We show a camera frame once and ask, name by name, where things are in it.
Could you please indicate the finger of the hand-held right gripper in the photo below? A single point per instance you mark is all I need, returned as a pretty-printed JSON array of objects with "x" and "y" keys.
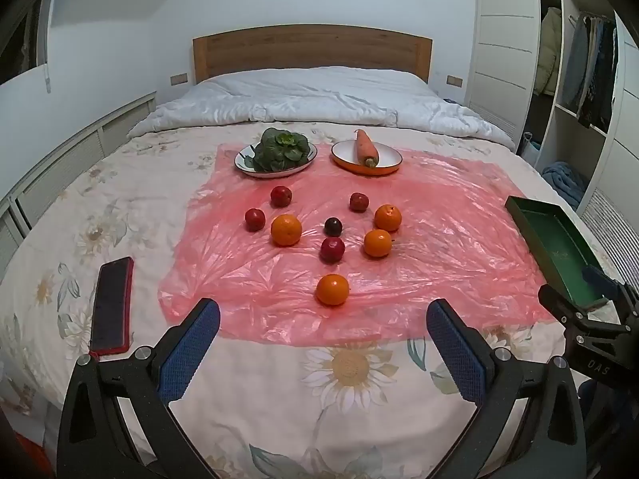
[
  {"x": 561, "y": 302},
  {"x": 596, "y": 277}
]

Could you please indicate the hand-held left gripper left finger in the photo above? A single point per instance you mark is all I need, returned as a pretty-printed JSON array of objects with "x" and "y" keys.
[{"x": 189, "y": 354}]

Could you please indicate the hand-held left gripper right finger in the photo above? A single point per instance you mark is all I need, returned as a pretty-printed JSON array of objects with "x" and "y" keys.
[{"x": 457, "y": 354}]

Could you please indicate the dark green tray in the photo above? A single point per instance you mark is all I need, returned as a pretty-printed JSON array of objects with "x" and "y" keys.
[{"x": 554, "y": 239}]

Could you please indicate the orange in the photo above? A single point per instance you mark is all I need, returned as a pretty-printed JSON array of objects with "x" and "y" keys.
[
  {"x": 286, "y": 230},
  {"x": 377, "y": 243},
  {"x": 332, "y": 290},
  {"x": 388, "y": 217}
]

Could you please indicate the red apple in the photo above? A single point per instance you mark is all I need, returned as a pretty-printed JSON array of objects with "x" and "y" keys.
[
  {"x": 281, "y": 196},
  {"x": 254, "y": 219},
  {"x": 358, "y": 202},
  {"x": 332, "y": 250}
]

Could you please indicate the dark plum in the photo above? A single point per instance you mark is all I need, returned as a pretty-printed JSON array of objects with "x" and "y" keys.
[{"x": 333, "y": 226}]

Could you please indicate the phone in red case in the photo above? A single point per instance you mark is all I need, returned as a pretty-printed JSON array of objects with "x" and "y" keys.
[{"x": 112, "y": 304}]

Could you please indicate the pink plastic sheet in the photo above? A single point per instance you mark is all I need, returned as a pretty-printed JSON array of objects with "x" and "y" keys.
[{"x": 439, "y": 259}]

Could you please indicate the blue blanket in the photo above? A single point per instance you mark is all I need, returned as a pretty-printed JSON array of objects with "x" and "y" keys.
[{"x": 566, "y": 182}]

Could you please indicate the small pale bag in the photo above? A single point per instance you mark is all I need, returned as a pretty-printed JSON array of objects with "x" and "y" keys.
[{"x": 528, "y": 149}]

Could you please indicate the white plate with blue rim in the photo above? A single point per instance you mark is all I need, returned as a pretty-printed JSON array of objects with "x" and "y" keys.
[{"x": 242, "y": 159}]

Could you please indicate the dark printed hanging garment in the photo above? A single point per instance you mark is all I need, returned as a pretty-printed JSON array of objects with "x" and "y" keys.
[{"x": 601, "y": 75}]

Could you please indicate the orange plate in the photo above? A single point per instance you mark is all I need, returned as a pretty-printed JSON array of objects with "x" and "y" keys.
[{"x": 389, "y": 157}]

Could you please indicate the grey blue hanging garment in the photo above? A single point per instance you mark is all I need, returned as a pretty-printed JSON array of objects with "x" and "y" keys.
[{"x": 574, "y": 60}]

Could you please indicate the green leafy vegetable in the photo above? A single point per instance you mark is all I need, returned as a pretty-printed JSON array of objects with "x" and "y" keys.
[{"x": 279, "y": 152}]

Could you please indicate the carrot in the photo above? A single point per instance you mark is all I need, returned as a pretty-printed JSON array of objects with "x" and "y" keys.
[{"x": 365, "y": 147}]

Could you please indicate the pale green jacket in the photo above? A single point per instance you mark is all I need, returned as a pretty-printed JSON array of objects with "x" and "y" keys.
[{"x": 549, "y": 50}]

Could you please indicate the white wardrobe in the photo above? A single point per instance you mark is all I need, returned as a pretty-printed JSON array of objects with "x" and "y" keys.
[{"x": 499, "y": 35}]

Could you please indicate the white duvet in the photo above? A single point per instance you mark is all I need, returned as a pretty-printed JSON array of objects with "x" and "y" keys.
[{"x": 324, "y": 95}]

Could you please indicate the wooden headboard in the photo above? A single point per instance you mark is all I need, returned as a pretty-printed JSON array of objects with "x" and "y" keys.
[{"x": 309, "y": 50}]

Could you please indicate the wall socket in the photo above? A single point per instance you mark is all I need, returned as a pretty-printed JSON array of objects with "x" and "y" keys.
[
  {"x": 178, "y": 79},
  {"x": 454, "y": 80}
]

